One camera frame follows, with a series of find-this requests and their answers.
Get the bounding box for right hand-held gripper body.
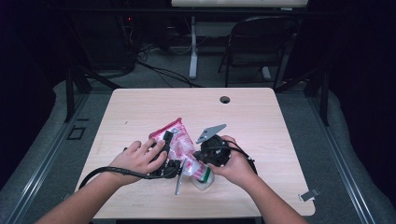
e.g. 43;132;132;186
195;123;233;168

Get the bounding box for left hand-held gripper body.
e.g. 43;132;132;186
148;150;189;196

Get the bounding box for pink and white plastic bag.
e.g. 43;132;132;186
148;117;216;185

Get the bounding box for clear jar with black lid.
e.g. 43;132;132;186
189;170;216;191

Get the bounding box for person's right hand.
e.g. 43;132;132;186
207;134;255;189

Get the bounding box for person's left hand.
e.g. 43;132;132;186
109;137;169;187

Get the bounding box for white table leg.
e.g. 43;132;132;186
188;16;200;80

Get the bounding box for black metal stand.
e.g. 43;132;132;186
275;65;331;127
64;65;123;123

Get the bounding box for dark equipment cabinet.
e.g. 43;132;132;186
74;12;138;72

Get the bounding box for black folding chair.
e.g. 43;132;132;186
217;15;301;90

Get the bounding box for right hand-held gripper cable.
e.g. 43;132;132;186
223;139;259;175

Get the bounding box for hand-held gripper cable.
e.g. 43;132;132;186
223;139;259;175
78;165;182;190

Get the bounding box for left hand-held gripper cable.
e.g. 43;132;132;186
78;165;182;190

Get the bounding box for black floor cables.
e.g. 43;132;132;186
135;58;204;89

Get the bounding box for grey floor rail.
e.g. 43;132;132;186
5;92;92;224
305;92;378;224

